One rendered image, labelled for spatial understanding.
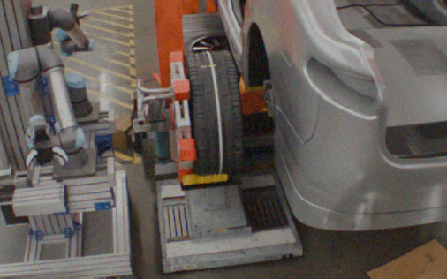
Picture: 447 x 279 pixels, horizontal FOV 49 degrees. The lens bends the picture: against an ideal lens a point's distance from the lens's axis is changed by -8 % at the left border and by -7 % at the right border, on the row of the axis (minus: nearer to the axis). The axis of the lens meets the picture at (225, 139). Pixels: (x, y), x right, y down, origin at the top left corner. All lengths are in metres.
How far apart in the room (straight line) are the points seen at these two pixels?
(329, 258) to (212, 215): 0.76
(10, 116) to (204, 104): 0.98
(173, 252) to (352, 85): 1.64
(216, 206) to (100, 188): 0.81
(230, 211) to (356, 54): 1.64
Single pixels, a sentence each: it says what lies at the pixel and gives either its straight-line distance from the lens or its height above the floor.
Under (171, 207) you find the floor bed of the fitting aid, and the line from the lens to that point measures 3.43.
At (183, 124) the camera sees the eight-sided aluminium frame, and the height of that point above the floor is 0.96.
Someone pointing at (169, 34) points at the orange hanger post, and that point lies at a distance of 3.12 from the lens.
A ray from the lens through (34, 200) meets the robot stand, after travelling 2.62.
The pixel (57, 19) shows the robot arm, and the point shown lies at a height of 1.41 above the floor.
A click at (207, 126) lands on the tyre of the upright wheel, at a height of 0.96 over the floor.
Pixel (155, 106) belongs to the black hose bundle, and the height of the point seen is 1.03.
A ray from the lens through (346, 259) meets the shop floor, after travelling 3.21.
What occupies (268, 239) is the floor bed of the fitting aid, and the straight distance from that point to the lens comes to 3.17.
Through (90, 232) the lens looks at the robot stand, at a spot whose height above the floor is 0.21.
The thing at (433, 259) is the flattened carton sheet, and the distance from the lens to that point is 3.33.
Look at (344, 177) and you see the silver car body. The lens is 1.98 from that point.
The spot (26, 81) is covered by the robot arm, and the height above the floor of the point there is 1.34.
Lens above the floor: 2.33
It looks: 34 degrees down
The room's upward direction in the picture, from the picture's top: 1 degrees counter-clockwise
